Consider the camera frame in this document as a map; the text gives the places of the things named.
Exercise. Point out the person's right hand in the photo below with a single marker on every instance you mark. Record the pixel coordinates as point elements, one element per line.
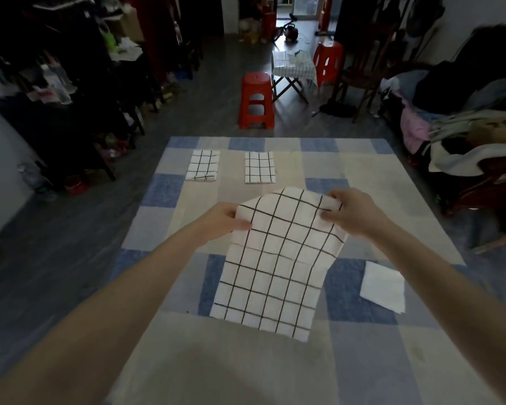
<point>360,215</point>

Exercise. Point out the person's left hand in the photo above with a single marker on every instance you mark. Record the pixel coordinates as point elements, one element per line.
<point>219,223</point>

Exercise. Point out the white black-checked cloth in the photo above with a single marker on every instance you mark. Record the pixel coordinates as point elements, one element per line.
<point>202,165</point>
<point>278,269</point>
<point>259,167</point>

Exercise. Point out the plain white cloth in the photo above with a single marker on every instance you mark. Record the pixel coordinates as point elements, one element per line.
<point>383,286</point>

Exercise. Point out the person's left forearm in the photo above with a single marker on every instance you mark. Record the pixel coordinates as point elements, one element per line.
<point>88,324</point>

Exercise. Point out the person's right forearm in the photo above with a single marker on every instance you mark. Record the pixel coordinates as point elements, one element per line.
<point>455,307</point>

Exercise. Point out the blue beige plaid tablecloth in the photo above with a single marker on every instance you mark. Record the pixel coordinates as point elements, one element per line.
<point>362,198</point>

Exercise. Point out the pink blanket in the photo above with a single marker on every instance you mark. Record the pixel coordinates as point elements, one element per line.
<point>415,126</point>

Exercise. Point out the black shoes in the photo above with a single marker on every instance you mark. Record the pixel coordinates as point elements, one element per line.
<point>337,110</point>

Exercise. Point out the white pillow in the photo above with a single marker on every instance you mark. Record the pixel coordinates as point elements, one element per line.
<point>468,158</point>

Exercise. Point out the heap of mixed footwear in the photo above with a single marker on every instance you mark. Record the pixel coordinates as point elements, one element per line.
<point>114,147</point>

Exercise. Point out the brown carved wooden chair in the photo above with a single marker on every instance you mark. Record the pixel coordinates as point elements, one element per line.
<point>362,75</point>

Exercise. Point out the wooden bench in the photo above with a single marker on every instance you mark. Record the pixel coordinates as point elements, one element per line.
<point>499,241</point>

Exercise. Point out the red plastic stool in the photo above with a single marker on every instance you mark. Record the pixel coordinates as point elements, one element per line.
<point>328,54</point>
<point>256,84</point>

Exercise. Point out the small red bowl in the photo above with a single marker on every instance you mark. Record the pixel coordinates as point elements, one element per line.
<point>76,187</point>

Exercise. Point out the brown printed cushion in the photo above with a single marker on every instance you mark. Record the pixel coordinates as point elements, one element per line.
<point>497,134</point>

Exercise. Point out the folding table with checked cover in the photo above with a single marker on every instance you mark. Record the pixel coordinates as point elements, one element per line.
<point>295,67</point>

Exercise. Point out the black low table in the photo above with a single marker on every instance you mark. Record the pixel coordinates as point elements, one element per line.
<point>59,130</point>

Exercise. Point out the clear glass bottle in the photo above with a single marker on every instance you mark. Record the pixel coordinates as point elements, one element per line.
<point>33,179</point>

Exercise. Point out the dark sofa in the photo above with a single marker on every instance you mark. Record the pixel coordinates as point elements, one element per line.
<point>480,63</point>

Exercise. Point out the white plastic item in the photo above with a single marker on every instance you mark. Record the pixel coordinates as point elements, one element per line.
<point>126,49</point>

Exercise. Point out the red hanging fabric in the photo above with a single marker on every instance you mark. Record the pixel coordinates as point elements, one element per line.
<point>152,33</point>

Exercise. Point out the red upright cylinder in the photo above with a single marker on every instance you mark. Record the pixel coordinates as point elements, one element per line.
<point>268,18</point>
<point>326,14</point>

